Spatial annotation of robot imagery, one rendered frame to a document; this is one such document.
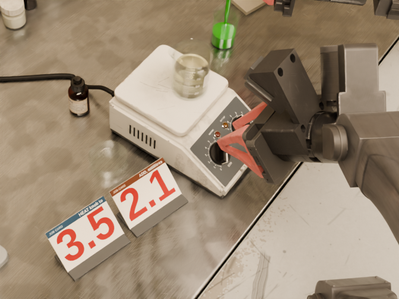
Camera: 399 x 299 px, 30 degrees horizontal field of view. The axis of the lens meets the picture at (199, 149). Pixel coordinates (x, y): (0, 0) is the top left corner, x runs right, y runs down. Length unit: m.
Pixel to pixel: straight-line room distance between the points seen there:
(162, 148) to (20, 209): 0.21
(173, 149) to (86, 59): 0.25
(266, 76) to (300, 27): 0.49
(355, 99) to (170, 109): 0.32
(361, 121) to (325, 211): 0.35
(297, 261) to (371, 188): 0.33
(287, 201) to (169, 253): 0.19
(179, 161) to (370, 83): 0.34
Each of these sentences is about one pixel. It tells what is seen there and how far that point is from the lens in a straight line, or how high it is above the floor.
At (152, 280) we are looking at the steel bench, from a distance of 0.97.
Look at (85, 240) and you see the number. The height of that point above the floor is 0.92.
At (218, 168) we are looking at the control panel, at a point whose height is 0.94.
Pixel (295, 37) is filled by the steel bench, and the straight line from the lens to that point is 1.25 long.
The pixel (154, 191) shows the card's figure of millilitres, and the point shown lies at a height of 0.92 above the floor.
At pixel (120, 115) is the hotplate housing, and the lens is 1.03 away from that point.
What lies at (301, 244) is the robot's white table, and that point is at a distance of 1.02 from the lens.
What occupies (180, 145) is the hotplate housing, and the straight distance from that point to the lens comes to 1.00.
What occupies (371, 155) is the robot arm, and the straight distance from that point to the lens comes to 0.69.
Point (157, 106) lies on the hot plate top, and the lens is 1.01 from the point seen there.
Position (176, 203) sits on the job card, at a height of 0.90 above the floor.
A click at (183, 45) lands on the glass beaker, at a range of 1.00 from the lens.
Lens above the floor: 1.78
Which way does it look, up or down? 54 degrees down
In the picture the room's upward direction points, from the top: 8 degrees clockwise
